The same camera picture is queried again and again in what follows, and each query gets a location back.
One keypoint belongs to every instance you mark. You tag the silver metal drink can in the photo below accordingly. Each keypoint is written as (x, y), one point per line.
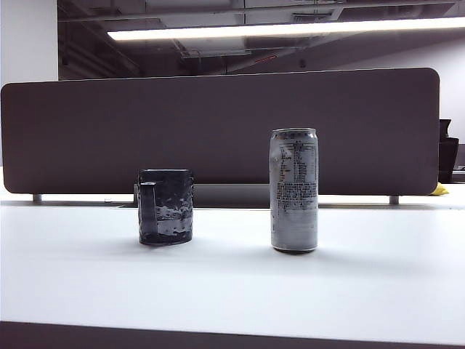
(294, 218)

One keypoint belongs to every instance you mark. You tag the dark dimpled glass mug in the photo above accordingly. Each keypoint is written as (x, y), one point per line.
(170, 203)

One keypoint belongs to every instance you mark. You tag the dark fabric desk divider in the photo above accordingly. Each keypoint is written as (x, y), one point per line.
(145, 127)

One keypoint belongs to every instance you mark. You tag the long ceiling light strip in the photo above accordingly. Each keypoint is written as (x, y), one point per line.
(254, 30)

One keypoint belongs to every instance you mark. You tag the grey divider support leg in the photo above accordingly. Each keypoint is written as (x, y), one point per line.
(37, 197)
(394, 199)

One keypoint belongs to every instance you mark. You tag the small yellow object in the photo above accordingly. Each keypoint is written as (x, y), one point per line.
(441, 189)

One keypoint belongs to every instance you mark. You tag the black office chair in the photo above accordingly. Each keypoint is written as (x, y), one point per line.
(447, 156)

